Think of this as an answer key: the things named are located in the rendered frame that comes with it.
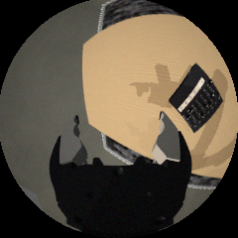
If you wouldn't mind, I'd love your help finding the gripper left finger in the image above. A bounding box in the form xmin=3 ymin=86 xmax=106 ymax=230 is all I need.
xmin=50 ymin=115 xmax=88 ymax=202

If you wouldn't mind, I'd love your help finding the black lighting desk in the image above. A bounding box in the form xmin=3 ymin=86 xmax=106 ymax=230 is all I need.
xmin=169 ymin=63 xmax=223 ymax=133

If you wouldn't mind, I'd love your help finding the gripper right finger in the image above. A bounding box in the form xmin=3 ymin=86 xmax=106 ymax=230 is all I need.
xmin=152 ymin=111 xmax=192 ymax=202

